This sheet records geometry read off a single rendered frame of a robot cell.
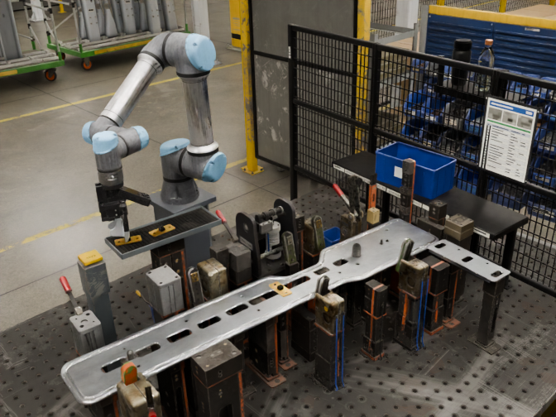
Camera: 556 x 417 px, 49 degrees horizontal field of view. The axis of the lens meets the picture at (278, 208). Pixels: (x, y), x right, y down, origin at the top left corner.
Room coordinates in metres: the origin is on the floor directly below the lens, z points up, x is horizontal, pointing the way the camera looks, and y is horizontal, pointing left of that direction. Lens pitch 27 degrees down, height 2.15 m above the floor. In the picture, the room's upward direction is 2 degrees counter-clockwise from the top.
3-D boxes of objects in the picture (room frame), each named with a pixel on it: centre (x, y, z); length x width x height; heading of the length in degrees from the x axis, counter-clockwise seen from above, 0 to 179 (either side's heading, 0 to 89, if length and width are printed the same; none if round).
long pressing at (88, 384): (1.65, 0.01, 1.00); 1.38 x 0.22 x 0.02; 126
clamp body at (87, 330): (1.45, 0.57, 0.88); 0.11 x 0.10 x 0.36; 36
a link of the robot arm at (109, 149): (1.73, 0.51, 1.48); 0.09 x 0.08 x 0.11; 148
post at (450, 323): (1.87, -0.62, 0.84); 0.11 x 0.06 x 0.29; 36
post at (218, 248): (1.78, 0.20, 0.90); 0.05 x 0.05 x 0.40; 36
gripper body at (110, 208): (1.72, 0.52, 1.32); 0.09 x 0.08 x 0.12; 110
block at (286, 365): (1.68, 0.01, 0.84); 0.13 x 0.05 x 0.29; 36
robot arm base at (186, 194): (2.18, 0.38, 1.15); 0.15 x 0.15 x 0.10
